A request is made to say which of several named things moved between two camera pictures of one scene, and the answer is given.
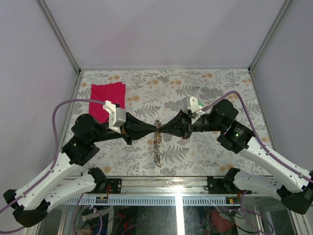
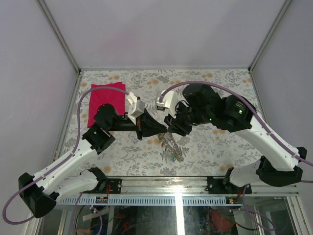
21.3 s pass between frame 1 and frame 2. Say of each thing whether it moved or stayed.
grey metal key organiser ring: moved
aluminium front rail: stayed
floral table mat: stayed
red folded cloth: stayed
